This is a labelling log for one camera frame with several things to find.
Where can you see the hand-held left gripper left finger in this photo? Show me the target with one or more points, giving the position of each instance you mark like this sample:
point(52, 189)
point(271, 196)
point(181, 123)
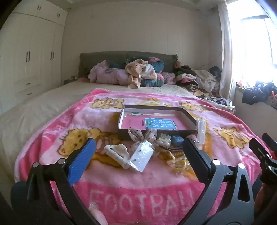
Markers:
point(82, 161)

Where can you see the pink quilt bundle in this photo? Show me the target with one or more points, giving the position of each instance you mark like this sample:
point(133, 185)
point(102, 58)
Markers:
point(103, 73)

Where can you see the clear bag with earrings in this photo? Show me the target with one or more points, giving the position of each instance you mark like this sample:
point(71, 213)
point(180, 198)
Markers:
point(140, 158)

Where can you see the bright window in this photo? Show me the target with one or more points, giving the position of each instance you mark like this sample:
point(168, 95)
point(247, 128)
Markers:
point(259, 47)

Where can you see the small white hair claw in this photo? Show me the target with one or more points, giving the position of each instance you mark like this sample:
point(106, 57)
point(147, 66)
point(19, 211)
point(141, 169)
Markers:
point(163, 139)

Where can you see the pink printed bear blanket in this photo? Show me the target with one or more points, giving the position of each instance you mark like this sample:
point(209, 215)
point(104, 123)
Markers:
point(129, 194)

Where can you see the polka dot bow hair clip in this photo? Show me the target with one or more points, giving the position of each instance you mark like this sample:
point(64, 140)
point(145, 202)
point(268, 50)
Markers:
point(149, 134)

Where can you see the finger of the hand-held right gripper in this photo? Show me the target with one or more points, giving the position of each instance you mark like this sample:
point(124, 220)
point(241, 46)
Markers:
point(269, 140)
point(259, 152)

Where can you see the cream built-in wardrobe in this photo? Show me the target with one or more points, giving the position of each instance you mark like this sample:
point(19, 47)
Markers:
point(32, 54)

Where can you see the pink book with blue label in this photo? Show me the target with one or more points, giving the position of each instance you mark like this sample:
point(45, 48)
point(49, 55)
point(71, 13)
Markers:
point(134, 123)

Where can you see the long clear plastic packet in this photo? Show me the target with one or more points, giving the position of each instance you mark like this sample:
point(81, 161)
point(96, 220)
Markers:
point(201, 132)

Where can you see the pile of mixed clothes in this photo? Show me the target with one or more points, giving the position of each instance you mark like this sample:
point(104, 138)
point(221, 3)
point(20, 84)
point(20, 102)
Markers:
point(201, 80)

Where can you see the pile of clothes on bed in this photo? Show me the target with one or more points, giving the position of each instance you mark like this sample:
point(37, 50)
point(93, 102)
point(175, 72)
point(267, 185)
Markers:
point(155, 65)

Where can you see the sheer white curtain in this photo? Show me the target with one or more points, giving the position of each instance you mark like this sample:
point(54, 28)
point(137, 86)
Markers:
point(227, 43)

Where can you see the bed with beige sheet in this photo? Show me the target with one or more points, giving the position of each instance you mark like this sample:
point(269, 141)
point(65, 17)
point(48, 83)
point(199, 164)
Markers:
point(43, 101)

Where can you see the large white hair claw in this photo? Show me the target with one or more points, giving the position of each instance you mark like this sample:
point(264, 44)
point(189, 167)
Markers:
point(114, 151)

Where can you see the yellow bangles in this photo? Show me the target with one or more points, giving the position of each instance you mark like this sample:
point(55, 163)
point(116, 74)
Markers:
point(179, 164)

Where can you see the person's left hand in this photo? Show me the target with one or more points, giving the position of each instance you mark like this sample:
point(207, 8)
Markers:
point(98, 215)

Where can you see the peach printed cloth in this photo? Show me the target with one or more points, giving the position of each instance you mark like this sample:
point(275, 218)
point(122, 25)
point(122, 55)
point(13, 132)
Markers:
point(138, 71)

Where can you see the small blue box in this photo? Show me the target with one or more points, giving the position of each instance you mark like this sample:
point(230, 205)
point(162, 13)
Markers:
point(177, 140)

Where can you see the pink crumpled garment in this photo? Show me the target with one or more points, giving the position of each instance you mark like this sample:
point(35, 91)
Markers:
point(166, 77)

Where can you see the dark clothes on windowsill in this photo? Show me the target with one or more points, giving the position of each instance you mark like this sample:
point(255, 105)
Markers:
point(257, 93)

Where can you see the white bag of clothes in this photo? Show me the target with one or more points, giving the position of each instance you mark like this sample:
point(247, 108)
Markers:
point(220, 101)

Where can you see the shallow cardboard box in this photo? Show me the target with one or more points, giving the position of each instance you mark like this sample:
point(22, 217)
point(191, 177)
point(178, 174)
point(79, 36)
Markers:
point(122, 134)

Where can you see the pink fuzzy hair clip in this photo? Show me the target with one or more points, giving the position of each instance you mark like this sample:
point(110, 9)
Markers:
point(191, 137)

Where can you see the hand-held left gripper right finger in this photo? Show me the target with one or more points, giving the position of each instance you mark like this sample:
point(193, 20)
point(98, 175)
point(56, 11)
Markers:
point(199, 160)

